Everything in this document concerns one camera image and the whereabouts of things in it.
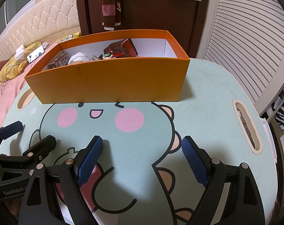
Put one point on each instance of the smartphone with lit screen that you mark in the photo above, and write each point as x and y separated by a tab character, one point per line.
35	55

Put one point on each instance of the white tissue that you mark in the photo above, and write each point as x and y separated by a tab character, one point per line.
80	56

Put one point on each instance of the dark brown wooden door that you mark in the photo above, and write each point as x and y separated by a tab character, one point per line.
156	9

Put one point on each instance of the cream tufted headboard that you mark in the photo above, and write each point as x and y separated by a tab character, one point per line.
50	11

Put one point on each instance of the zebra print cloth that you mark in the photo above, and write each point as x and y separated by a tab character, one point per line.
283	117

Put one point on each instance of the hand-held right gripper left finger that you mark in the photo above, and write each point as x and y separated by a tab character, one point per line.
88	163

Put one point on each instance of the maroon pink striped scarf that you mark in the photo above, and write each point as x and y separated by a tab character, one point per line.
110	4

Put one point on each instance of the white louvered closet door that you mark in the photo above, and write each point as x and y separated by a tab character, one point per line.
244	39

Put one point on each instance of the dark red glossy case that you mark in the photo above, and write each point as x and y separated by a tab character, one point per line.
123	48

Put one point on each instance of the cartoon printed green desktop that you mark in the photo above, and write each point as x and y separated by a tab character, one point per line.
202	93

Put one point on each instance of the yellow cartoon pillow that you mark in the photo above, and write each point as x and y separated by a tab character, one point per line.
67	38

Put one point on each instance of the small silver metal object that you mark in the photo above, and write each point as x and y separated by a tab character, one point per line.
94	57

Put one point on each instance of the orange cardboard box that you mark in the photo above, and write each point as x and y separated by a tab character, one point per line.
109	82

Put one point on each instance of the small white box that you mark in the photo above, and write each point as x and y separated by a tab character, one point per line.
20	50

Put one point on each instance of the pink blanket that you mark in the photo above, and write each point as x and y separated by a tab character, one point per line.
6	98

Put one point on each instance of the window pane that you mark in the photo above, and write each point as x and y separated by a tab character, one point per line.
17	7

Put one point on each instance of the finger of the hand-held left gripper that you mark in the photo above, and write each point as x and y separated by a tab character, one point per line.
44	145
12	128

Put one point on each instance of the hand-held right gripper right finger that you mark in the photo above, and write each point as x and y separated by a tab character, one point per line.
195	163

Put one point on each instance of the brown patterned packet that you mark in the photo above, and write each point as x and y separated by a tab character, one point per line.
58	62

